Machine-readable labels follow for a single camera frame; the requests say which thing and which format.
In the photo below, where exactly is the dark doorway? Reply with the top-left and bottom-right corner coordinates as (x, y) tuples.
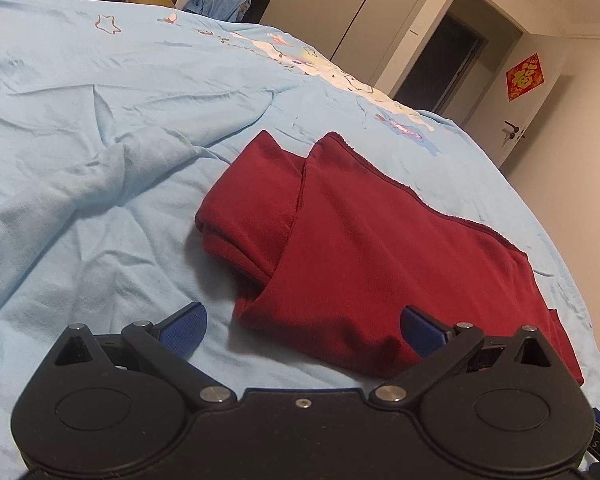
(392, 12), (486, 116)

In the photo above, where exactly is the dark red sweater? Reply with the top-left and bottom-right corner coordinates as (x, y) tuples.
(195, 130), (583, 386)

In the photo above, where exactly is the red diamond door decoration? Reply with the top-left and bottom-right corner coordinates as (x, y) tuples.
(506, 52), (545, 102)

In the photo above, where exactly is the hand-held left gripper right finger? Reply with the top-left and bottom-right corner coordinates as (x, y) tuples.
(370, 305), (556, 408)

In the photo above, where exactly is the white wardrobe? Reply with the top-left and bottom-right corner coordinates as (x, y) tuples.
(259, 0), (453, 96)

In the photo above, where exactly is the black door handle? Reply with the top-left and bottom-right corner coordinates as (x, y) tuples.
(500, 121), (527, 143)

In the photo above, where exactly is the white room door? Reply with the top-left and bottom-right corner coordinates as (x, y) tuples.
(497, 30), (568, 171)

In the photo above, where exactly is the light blue printed blanket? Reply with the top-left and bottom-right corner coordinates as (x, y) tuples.
(0, 0), (600, 461)

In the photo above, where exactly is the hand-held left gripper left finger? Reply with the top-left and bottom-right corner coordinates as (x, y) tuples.
(55, 301), (233, 411)

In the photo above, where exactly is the blue cloth pile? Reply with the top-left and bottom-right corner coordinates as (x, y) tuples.
(182, 0), (251, 23)

